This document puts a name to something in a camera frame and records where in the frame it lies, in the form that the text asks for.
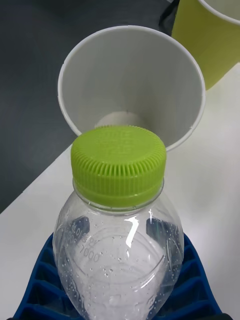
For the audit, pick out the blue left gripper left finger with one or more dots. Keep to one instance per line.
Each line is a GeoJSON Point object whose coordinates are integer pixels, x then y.
{"type": "Point", "coordinates": [37, 292]}

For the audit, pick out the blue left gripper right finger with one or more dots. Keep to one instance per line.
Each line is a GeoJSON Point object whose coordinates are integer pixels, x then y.
{"type": "Point", "coordinates": [197, 292]}

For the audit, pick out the clear bottle with green cap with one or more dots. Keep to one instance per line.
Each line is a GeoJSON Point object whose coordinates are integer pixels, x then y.
{"type": "Point", "coordinates": [117, 237]}

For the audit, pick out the grey waste bin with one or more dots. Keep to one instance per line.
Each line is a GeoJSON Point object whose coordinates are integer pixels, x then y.
{"type": "Point", "coordinates": [130, 75]}

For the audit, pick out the yellow-green waste bin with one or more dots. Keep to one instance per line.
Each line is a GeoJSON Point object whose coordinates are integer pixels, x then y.
{"type": "Point", "coordinates": [210, 42]}

